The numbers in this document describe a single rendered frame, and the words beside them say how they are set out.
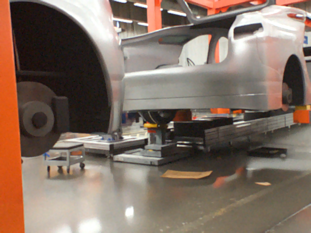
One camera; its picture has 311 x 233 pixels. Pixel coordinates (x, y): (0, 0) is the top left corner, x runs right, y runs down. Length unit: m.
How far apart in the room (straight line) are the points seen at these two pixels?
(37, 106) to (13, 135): 0.73
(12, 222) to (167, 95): 2.97
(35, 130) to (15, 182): 0.72
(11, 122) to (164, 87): 2.94
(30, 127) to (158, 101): 2.40
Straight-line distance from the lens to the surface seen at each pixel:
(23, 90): 1.58
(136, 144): 5.87
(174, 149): 5.13
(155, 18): 5.79
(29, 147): 1.60
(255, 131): 7.01
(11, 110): 0.83
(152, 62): 4.81
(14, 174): 0.85
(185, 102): 3.59
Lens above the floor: 0.92
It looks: 3 degrees down
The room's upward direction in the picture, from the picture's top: 3 degrees counter-clockwise
